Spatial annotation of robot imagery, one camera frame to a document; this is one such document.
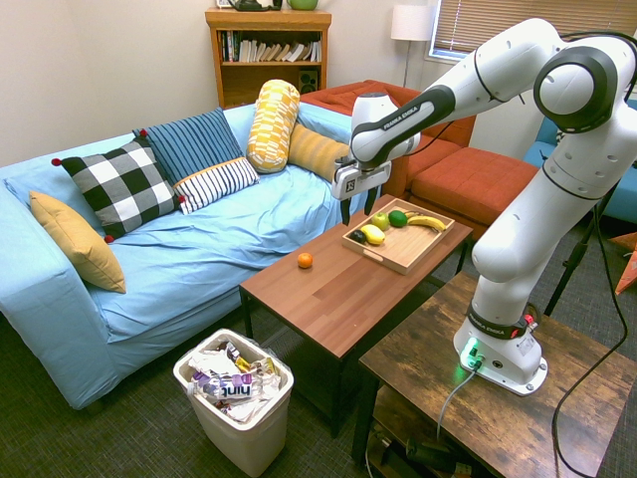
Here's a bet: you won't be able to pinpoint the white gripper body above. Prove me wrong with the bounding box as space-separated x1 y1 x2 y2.
331 157 392 202

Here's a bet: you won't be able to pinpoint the wooden serving tray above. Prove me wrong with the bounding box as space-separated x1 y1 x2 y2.
340 197 457 276

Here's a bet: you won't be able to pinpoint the yellow lemon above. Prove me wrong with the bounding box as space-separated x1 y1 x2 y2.
359 223 387 246

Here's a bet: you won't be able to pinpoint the mustard striped pillow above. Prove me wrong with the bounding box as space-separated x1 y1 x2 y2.
287 122 352 181

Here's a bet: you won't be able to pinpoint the yellow banana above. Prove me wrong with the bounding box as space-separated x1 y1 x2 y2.
405 211 448 233

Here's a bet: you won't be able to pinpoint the reddish wood coffee table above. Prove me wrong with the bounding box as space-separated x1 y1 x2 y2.
239 193 474 439

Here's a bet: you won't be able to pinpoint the yellow patterned bolster pillow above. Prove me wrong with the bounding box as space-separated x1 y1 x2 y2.
245 79 302 174

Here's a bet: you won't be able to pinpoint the wooden bookshelf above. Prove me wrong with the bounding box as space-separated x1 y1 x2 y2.
204 7 333 110

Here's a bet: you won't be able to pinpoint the navy white striped pillow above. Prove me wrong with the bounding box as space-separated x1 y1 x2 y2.
172 156 261 216

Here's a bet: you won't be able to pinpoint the light blue sofa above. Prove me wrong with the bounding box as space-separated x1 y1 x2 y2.
0 102 387 410

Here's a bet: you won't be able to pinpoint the white shade floor lamp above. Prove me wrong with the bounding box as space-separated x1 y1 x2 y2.
390 4 432 89

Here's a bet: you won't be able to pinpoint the blue striped pillow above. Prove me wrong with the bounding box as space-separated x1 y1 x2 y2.
131 107 245 186

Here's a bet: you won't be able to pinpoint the crumpled white paper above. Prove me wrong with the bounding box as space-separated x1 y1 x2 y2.
187 348 235 375

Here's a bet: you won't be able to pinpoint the hint plastic bottle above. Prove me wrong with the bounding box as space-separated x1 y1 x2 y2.
186 372 263 403

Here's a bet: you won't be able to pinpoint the wooden window blinds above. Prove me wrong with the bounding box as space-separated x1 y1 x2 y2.
428 0 637 64

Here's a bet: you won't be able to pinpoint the black white checkered pillow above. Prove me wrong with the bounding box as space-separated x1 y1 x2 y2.
51 133 186 244

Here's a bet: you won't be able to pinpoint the beige trash bin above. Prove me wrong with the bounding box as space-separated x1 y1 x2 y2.
172 327 296 478

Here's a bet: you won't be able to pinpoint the black cylinder under table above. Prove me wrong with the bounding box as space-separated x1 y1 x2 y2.
405 437 459 469

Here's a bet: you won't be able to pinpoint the rustic brown side table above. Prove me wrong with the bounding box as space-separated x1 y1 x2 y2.
350 271 637 478

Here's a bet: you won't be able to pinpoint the plain mustard pillow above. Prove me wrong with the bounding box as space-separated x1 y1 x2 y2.
28 190 127 295

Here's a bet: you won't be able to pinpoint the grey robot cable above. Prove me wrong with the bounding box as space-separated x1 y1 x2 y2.
436 366 480 442

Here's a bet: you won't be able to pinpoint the black camera stand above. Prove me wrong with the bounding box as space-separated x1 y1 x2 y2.
542 183 621 318

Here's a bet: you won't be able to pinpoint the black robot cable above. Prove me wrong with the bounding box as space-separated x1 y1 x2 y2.
550 30 637 478

